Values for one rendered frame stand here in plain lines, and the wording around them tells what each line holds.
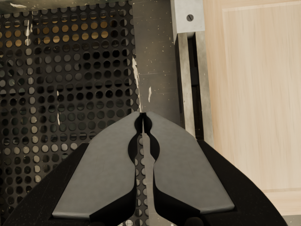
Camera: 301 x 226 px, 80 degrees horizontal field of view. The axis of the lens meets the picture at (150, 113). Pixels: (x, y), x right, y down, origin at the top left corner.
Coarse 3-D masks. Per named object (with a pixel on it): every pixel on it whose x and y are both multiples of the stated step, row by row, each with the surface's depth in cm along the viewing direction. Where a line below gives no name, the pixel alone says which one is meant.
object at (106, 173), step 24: (120, 120) 11; (96, 144) 9; (120, 144) 9; (96, 168) 8; (120, 168) 8; (72, 192) 7; (96, 192) 7; (120, 192) 7; (72, 216) 6; (96, 216) 6; (120, 216) 7
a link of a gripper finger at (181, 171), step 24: (144, 120) 12; (168, 120) 11; (168, 144) 9; (192, 144) 9; (168, 168) 8; (192, 168) 8; (168, 192) 7; (192, 192) 7; (216, 192) 7; (168, 216) 7; (192, 216) 6
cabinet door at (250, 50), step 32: (224, 0) 44; (256, 0) 44; (288, 0) 44; (224, 32) 44; (256, 32) 44; (288, 32) 44; (224, 64) 44; (256, 64) 44; (288, 64) 44; (224, 96) 44; (256, 96) 44; (288, 96) 44; (224, 128) 44; (256, 128) 44; (288, 128) 44; (256, 160) 44; (288, 160) 44; (288, 192) 43
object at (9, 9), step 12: (0, 0) 44; (12, 0) 44; (24, 0) 44; (36, 0) 44; (48, 0) 45; (60, 0) 45; (72, 0) 45; (84, 0) 46; (96, 0) 46; (108, 0) 47; (120, 0) 47; (0, 12) 48; (12, 12) 48
